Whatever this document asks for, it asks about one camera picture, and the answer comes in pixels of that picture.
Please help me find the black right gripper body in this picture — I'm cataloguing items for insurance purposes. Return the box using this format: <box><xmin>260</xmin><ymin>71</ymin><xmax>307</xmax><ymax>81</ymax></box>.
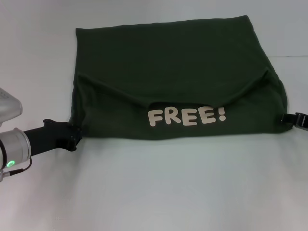
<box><xmin>295</xmin><ymin>111</ymin><xmax>308</xmax><ymax>132</ymax></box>

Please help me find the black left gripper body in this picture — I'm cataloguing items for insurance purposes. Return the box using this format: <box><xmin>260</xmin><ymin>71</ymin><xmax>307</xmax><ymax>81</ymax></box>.
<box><xmin>24</xmin><ymin>118</ymin><xmax>83</xmax><ymax>157</ymax></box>

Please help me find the dark green shirt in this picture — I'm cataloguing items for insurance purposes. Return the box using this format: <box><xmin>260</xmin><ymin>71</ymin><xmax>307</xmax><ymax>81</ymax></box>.
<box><xmin>68</xmin><ymin>15</ymin><xmax>289</xmax><ymax>140</ymax></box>

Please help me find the left gripper cable with plugs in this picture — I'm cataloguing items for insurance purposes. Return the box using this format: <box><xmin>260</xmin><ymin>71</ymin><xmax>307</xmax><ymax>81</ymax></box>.
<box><xmin>0</xmin><ymin>157</ymin><xmax>33</xmax><ymax>177</ymax></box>

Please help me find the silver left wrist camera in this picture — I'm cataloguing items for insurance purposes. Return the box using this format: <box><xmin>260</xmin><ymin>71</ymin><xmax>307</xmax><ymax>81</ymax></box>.
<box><xmin>0</xmin><ymin>88</ymin><xmax>24</xmax><ymax>128</ymax></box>

